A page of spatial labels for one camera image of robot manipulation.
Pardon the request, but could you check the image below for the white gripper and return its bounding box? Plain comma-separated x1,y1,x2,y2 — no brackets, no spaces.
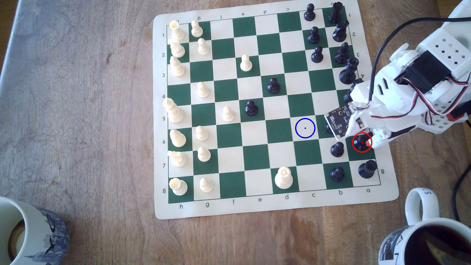
345,66,424,149

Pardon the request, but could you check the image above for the black knight chess piece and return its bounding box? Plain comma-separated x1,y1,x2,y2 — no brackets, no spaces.
353,132,372,151
332,20,350,42

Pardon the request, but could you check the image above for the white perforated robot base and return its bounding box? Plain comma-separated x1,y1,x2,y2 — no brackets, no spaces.
423,105,471,135

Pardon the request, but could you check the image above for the black king chess piece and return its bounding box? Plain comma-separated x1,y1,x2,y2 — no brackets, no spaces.
344,78,366,104

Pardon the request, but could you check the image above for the black rook chess piece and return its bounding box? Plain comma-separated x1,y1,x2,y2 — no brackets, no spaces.
328,1,344,24
358,159,378,179

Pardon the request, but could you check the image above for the black bishop chess piece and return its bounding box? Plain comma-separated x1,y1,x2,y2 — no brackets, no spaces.
334,42,350,65

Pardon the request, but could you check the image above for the white queen chess piece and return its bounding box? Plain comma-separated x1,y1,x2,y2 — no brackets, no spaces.
275,166,294,190

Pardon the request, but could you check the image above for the green and cream chess mat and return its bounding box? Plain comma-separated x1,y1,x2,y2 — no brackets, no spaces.
153,0,400,220

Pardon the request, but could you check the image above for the white bishop chess piece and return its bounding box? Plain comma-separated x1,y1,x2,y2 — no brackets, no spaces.
169,56,185,77
169,129,187,148

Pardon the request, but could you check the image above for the white knight chess piece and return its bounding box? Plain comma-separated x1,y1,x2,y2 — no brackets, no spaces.
167,150,187,168
167,39,186,58

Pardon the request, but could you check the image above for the white king chess piece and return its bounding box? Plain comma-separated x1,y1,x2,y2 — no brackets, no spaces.
163,97,184,124

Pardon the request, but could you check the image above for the white rook chess piece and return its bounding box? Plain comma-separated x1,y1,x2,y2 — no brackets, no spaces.
169,178,188,196
168,20,185,42

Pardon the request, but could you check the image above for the skyline print mug with tea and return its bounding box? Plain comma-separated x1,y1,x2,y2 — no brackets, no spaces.
378,188,471,265

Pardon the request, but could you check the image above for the empty skyline print mug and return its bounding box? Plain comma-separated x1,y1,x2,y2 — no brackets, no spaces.
0,197,70,265

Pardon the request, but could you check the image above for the black camera circuit board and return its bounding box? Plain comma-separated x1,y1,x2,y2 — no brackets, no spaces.
324,104,359,140

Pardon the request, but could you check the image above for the black camera cable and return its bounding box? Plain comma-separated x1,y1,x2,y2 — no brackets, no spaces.
369,16,444,109

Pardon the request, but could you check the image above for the black power cable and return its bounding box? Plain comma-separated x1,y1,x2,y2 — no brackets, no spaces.
452,118,471,222

